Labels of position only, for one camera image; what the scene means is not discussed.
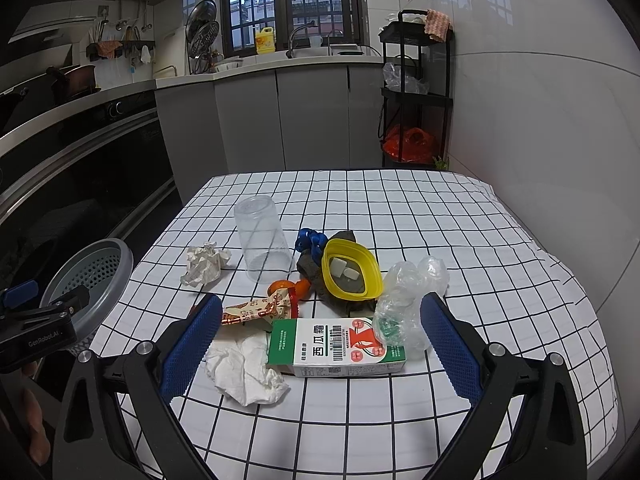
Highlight clear plastic bottle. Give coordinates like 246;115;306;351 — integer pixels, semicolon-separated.
372;256;450;360

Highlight orange peel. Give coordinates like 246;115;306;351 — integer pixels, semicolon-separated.
267;278;311;318

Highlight blue plastic ring strap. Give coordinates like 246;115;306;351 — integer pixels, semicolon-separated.
294;226;329;265

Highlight copper cooking pot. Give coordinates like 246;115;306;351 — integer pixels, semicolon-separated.
46;64;96;96

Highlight white black checkered tablecloth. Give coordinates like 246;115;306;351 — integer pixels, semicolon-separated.
86;168;622;480

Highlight chrome sink faucet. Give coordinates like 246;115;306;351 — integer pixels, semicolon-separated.
285;20;318;60

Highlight clear plastic cup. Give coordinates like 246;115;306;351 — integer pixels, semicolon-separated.
234;195;293;285

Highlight white small capsule block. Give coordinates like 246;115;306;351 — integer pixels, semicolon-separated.
343;268;360;281

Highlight red patterned snack wrapper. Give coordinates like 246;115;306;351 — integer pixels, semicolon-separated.
221;288;293;325

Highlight green white medicine box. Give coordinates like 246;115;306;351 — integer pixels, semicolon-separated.
268;318;406;377

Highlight red plastic bag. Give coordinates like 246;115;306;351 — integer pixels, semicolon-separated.
382;124;437;164

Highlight person's left hand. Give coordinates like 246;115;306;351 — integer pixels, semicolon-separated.
1;361;51;466

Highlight yellow detergent bottle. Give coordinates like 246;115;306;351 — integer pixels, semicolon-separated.
254;26;277;55

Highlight pink checkered cloth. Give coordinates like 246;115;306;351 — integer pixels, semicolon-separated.
424;10;451;42

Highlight yellow plastic bowl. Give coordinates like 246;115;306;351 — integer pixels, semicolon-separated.
321;238;384;302

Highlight white tissue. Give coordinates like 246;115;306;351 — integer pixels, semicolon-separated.
180;243;232;287
205;326;290;408

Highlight dark grey rag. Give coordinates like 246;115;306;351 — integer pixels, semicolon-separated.
295;228;376;316

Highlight grey perforated trash bin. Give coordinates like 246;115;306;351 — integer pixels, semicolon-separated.
40;238;134;356

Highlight black barred window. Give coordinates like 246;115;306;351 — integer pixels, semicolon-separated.
218;0;369;56

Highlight grey kitchen cabinets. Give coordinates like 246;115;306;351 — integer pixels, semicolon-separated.
155;60;383;202

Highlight white square eraser block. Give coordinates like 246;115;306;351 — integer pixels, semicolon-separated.
330;258;347;278

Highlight black storage shelf rack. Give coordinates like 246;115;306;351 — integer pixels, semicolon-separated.
378;9;454;170

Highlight black built-in oven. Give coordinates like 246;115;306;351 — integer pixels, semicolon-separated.
1;90;179;287

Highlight clear plastic bag on shelf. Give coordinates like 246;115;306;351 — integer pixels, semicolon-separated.
383;62;428;96

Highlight round metal strainer lid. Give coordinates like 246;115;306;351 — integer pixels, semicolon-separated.
186;0;219;75

